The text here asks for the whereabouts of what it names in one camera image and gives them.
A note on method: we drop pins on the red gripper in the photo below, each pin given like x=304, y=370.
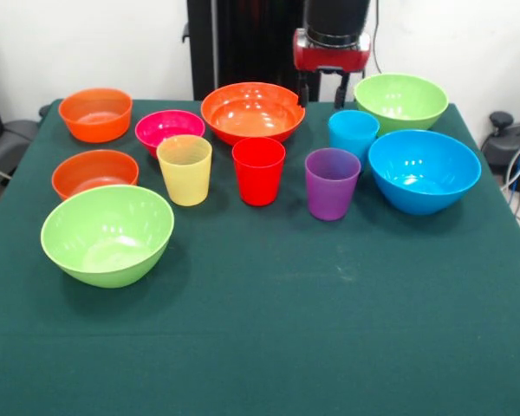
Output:
x=329, y=58

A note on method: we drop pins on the blue cup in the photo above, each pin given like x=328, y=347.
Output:
x=346, y=136

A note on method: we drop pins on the green bowl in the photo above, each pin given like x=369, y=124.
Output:
x=401, y=99
x=107, y=242

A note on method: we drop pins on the large orange bowl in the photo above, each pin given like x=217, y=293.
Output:
x=242, y=125

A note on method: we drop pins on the pink bowl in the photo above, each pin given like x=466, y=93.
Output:
x=156, y=138

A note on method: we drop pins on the purple cup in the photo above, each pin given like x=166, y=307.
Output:
x=331, y=190

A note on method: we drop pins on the red cup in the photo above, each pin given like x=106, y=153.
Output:
x=258, y=177

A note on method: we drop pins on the blue bowl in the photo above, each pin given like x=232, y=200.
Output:
x=423, y=182

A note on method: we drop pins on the yellow cup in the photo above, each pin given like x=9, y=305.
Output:
x=184, y=177

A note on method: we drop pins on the small orange bowl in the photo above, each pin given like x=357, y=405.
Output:
x=95, y=125
x=82, y=173

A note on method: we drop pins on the dark green table cloth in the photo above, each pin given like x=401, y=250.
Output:
x=260, y=325

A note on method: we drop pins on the gray chair base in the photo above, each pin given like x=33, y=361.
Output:
x=8, y=143

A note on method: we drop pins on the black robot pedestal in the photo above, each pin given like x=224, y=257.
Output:
x=242, y=43

